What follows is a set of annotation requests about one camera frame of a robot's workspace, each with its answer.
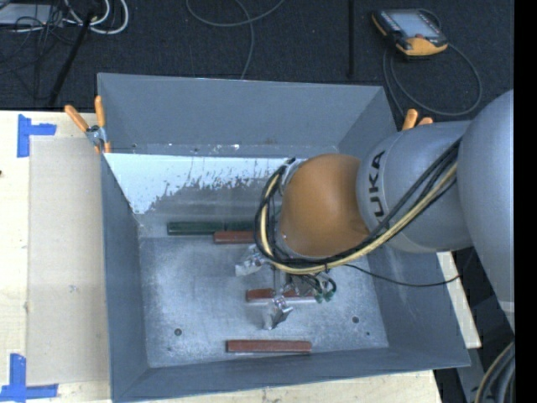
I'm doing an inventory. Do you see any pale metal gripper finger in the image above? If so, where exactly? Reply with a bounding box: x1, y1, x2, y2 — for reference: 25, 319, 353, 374
234, 244, 270, 278
261, 295, 295, 332

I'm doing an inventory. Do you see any red-brown flat block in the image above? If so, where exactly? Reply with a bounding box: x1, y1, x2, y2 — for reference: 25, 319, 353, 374
225, 338, 314, 355
244, 287, 316, 305
212, 230, 258, 245

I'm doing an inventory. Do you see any grey metal bin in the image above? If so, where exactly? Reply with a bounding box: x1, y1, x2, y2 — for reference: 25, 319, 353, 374
96, 72, 472, 403

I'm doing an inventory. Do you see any dark green flat block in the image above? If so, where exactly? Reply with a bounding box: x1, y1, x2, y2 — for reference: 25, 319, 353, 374
166, 220, 258, 237

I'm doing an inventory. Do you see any pale cardboard board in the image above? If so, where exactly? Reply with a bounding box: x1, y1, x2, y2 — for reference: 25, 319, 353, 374
25, 135, 112, 386

